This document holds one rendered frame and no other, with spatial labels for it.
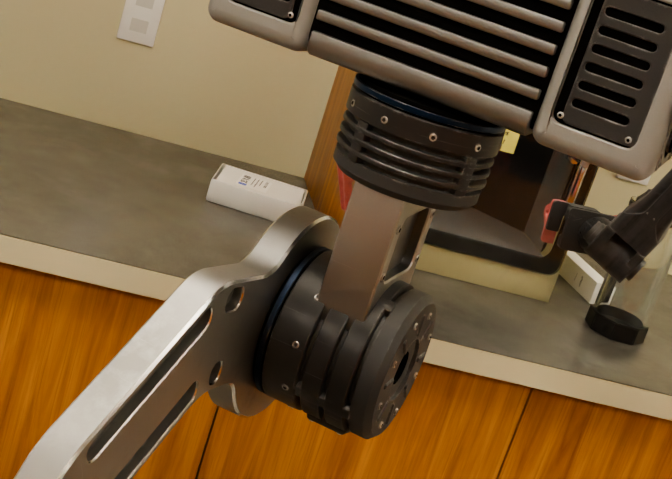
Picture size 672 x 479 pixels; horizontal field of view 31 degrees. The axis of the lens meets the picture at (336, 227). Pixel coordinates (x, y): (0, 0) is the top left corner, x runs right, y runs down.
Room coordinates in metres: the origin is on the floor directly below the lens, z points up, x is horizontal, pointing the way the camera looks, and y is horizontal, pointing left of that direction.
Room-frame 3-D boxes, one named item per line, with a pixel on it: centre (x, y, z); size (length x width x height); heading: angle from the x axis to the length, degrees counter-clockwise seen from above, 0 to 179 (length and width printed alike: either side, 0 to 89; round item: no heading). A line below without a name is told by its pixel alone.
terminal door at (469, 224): (1.96, -0.23, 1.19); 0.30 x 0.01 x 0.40; 102
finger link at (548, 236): (1.81, -0.33, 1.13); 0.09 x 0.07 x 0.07; 13
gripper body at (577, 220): (1.75, -0.38, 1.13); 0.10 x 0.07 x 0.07; 103
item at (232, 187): (2.02, 0.14, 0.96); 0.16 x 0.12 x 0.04; 91
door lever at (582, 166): (1.96, -0.34, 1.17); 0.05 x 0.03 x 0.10; 12
